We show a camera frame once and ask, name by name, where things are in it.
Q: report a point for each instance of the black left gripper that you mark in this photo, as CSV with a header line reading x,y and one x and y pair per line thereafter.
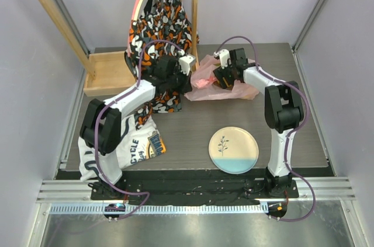
x,y
186,86

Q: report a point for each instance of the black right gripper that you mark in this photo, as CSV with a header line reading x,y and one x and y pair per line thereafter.
x,y
221,75

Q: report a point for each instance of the pink plastic bag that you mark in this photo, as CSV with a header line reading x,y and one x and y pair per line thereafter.
x,y
205,85

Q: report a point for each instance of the wooden clothes rack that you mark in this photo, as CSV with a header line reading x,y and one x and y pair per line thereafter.
x,y
96,30

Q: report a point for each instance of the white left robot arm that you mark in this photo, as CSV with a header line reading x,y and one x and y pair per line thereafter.
x,y
119,132

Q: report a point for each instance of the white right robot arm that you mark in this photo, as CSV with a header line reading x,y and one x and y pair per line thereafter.
x,y
283,112

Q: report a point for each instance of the camouflage patterned shorts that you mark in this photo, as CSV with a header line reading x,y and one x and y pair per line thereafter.
x,y
161,28

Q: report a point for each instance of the white printed t-shirt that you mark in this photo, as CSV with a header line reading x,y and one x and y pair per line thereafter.
x,y
136,145

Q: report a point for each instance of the cream and blue plate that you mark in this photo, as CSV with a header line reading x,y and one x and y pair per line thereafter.
x,y
233,150

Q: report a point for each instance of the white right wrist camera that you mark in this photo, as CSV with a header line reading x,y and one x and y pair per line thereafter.
x,y
223,56

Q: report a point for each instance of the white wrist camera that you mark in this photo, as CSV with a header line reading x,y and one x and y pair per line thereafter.
x,y
223,56
186,62

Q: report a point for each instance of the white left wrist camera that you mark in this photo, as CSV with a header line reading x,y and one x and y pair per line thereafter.
x,y
186,62

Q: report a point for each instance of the slotted cable duct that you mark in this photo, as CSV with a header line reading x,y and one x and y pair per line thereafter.
x,y
117,208

